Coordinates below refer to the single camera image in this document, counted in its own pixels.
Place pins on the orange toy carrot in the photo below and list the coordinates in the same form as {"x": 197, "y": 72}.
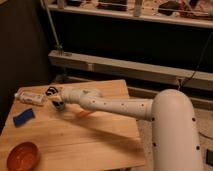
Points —
{"x": 83, "y": 114}

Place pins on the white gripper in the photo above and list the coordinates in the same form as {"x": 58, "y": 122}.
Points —
{"x": 57, "y": 98}

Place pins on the upper wooden shelf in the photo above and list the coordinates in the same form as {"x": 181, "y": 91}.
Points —
{"x": 195, "y": 13}

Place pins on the lower wooden beam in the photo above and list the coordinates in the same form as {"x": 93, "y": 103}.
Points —
{"x": 136, "y": 70}

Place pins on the blue eraser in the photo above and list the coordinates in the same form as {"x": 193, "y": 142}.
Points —
{"x": 23, "y": 117}

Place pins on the wooden table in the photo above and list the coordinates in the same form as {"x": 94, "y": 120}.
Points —
{"x": 100, "y": 141}

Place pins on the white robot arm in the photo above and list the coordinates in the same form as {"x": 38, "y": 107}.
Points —
{"x": 175, "y": 139}

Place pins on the metal rod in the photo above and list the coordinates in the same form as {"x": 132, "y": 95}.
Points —
{"x": 58, "y": 45}

